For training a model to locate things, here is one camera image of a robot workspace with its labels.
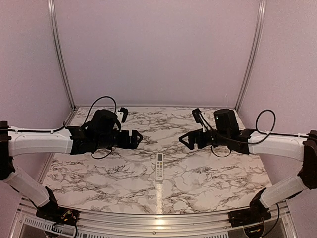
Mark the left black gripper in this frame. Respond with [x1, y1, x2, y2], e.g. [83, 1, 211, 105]
[95, 129, 143, 149]

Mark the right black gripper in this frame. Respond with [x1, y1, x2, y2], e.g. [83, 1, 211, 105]
[178, 128, 229, 150]

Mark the white remote control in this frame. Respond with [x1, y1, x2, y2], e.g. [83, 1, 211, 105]
[155, 153, 164, 182]

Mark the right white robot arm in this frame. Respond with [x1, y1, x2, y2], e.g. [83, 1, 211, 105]
[179, 109, 317, 222]

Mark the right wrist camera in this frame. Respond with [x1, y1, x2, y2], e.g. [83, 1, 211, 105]
[192, 108, 201, 124]

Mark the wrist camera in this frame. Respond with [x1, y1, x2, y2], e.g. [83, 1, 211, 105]
[192, 108, 201, 124]
[117, 107, 129, 123]

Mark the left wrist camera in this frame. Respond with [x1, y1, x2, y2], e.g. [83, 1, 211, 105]
[117, 107, 129, 123]

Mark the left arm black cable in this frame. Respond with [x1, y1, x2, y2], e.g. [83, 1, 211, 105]
[7, 96, 117, 160]

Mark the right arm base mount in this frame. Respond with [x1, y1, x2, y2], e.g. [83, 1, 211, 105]
[228, 188, 272, 227]

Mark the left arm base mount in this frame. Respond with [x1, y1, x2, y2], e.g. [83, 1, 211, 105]
[36, 207, 79, 226]

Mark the front aluminium rail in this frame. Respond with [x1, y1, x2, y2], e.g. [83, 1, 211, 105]
[9, 198, 298, 238]

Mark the right aluminium frame post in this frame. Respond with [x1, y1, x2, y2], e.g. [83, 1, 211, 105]
[235, 0, 267, 112]

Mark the aluminium frame post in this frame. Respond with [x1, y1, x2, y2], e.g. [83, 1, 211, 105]
[235, 0, 267, 112]
[47, 0, 76, 111]

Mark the left aluminium frame post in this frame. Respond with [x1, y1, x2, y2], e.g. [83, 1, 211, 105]
[47, 0, 76, 111]

